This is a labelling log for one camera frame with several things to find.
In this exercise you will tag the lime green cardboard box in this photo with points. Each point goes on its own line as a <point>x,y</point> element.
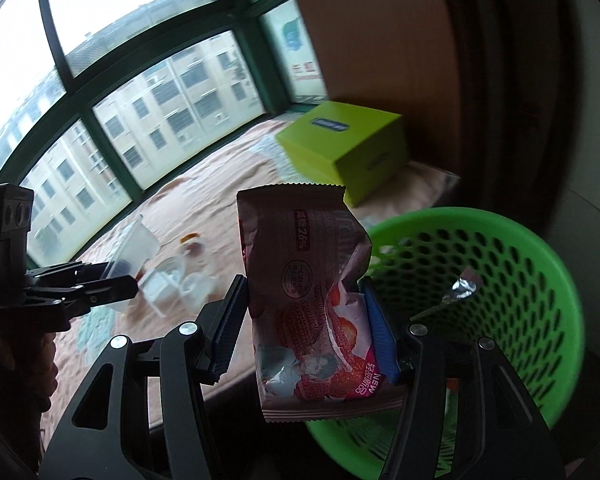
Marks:
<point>340,145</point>

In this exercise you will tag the pink snack wrapper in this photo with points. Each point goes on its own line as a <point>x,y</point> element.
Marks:
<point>300,285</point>

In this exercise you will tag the clear plastic tray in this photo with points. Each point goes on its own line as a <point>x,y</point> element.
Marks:
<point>160,285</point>

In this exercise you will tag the dark wooden door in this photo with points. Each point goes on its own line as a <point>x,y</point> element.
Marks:
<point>500,85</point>

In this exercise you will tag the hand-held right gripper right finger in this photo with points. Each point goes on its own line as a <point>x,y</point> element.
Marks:
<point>380,340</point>

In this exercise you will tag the clear plastic container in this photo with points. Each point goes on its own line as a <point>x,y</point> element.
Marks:
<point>140,245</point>

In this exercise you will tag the pink printed blanket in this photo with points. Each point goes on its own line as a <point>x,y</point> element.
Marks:
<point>205,185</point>

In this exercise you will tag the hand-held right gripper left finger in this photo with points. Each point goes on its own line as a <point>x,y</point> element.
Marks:
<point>230,325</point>

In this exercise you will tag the green perforated plastic basket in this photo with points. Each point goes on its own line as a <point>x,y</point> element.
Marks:
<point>505,270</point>

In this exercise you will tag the brown wooden panel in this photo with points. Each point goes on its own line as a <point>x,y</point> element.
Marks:
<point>380,35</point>

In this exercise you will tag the person's left hand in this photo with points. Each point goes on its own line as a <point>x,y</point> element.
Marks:
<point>15,370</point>

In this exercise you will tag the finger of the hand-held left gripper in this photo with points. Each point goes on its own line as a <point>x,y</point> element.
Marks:
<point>65,271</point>
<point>110,290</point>

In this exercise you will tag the green window frame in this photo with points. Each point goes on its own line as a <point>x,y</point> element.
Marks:
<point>80,92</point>

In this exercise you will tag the clear plastic cup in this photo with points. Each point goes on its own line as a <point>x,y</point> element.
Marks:
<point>197,290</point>

